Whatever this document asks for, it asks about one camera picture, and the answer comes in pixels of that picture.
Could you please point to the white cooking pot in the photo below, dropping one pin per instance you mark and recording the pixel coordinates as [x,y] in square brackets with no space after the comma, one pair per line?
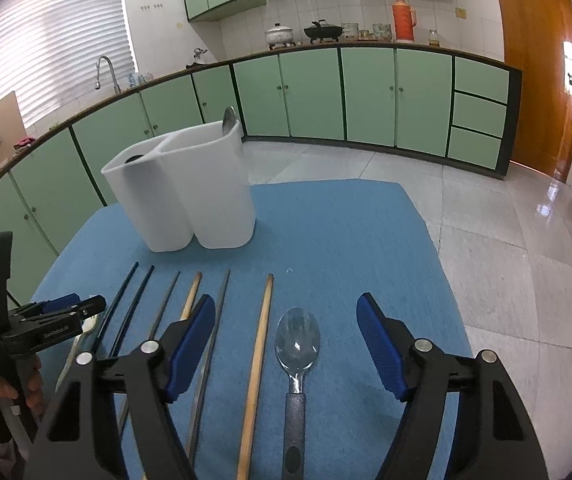
[280,36]

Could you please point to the white utensil holder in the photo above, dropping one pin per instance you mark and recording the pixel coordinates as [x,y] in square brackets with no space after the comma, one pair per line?
[215,195]

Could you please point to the person's left hand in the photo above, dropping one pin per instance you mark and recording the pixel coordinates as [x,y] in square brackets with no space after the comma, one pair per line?
[34,385]

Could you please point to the metal kettle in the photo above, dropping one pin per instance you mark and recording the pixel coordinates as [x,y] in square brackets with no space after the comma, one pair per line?
[198,56]

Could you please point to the small clear bottle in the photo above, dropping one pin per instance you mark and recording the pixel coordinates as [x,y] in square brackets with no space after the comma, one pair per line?
[133,80]

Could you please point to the grey metal chopstick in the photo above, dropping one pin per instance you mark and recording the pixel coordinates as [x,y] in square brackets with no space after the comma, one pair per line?
[164,305]
[200,390]

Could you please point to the blue tablecloth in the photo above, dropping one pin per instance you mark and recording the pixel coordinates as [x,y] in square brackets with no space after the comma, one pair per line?
[341,240]

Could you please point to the brown wooden door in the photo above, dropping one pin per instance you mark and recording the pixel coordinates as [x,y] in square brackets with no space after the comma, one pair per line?
[531,60]

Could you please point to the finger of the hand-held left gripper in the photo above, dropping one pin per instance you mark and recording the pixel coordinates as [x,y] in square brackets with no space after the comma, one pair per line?
[93,304]
[60,302]

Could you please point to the patterned canister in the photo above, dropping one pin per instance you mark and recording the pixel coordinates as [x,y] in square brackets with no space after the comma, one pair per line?
[382,32]
[350,31]

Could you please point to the wooden chopstick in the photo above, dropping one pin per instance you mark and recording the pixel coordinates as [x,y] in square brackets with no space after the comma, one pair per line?
[257,370]
[193,292]

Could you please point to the yellow wall switch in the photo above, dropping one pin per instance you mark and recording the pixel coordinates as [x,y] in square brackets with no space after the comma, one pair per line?
[461,14]

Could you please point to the green cabinet drawer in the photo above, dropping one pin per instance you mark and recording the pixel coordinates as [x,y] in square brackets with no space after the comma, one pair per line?
[476,149]
[478,114]
[481,80]

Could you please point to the black wok with lid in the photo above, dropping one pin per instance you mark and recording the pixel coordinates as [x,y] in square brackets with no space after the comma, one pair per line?
[323,31]

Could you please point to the red cloth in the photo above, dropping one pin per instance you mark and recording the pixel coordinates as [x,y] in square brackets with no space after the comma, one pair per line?
[24,143]

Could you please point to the red thermos flask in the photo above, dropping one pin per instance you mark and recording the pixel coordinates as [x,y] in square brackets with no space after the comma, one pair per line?
[404,22]

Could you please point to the green base cabinet run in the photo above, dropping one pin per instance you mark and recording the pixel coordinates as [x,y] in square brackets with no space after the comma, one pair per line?
[311,95]

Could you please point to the metal kitchen faucet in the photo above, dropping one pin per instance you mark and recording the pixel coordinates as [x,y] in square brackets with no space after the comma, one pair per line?
[115,80]

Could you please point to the dark round utensil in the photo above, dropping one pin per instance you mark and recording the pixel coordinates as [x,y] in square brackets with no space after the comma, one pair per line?
[136,158]

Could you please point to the small glass jar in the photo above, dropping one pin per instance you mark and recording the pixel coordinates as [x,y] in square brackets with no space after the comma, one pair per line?
[434,39]

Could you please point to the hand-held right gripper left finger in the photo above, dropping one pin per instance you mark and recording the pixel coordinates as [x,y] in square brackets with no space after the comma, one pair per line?
[193,345]

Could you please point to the black chopstick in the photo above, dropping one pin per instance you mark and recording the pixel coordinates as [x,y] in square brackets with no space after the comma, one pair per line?
[124,285]
[141,285]

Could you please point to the white window blinds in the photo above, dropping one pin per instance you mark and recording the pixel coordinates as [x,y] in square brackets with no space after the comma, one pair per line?
[50,35]

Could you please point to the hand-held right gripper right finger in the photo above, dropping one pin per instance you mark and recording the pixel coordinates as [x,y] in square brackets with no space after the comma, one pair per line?
[383,350]

